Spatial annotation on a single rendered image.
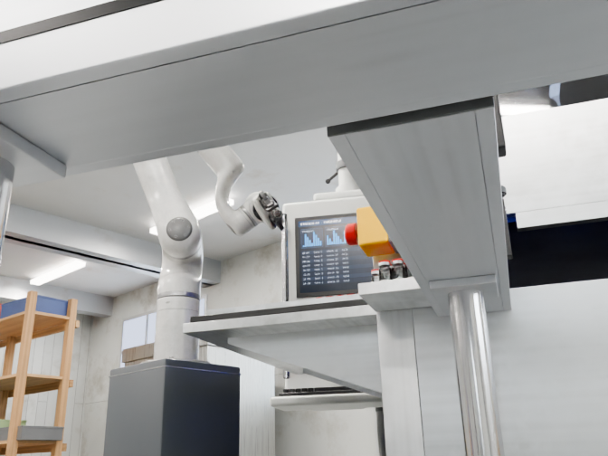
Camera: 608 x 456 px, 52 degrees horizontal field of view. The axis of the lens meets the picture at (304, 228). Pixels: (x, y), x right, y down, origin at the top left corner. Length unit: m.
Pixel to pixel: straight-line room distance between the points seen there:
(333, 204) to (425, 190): 1.78
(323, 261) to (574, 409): 1.36
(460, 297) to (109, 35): 0.62
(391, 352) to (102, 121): 0.77
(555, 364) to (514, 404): 0.09
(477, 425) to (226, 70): 0.61
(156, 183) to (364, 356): 0.90
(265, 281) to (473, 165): 6.84
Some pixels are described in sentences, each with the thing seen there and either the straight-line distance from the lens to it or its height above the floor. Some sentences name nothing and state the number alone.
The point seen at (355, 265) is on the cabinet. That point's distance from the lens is 2.26.
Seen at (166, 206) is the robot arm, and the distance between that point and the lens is 1.81.
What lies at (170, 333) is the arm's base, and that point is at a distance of 1.72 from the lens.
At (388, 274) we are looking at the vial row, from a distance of 1.05.
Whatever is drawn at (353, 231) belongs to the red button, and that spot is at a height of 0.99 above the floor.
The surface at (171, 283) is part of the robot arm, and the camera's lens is 1.76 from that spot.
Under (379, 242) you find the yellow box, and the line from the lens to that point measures 1.08.
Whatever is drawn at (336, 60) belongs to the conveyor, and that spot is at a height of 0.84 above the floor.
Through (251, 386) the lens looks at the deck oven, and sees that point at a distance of 6.07.
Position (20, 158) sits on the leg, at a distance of 0.52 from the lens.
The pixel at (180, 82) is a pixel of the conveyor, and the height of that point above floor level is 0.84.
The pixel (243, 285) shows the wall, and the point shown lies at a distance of 7.62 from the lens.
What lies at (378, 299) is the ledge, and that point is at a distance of 1.05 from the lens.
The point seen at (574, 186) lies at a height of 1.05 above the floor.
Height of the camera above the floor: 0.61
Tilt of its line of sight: 21 degrees up
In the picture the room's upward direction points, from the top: 2 degrees counter-clockwise
